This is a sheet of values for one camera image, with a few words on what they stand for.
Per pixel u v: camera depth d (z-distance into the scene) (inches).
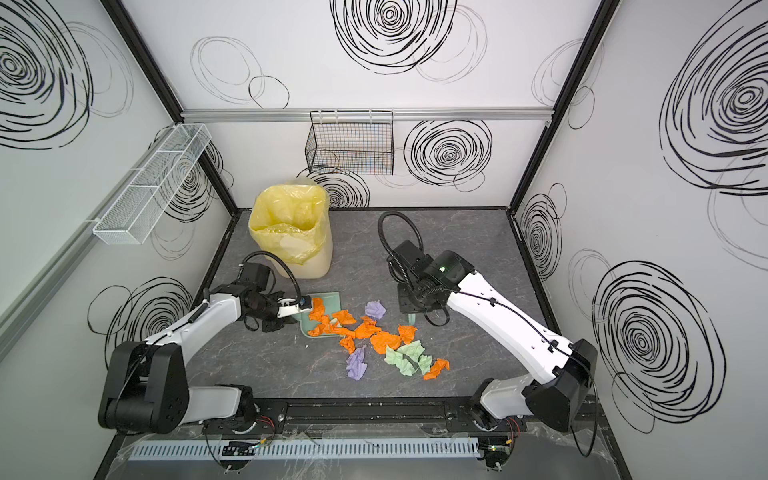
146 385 16.3
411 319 29.2
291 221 40.1
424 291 18.8
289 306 29.6
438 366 32.2
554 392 14.7
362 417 29.7
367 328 34.1
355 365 31.9
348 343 33.3
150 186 28.4
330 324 34.0
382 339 34.1
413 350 32.8
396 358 32.5
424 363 31.9
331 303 36.6
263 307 28.9
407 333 34.6
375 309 36.3
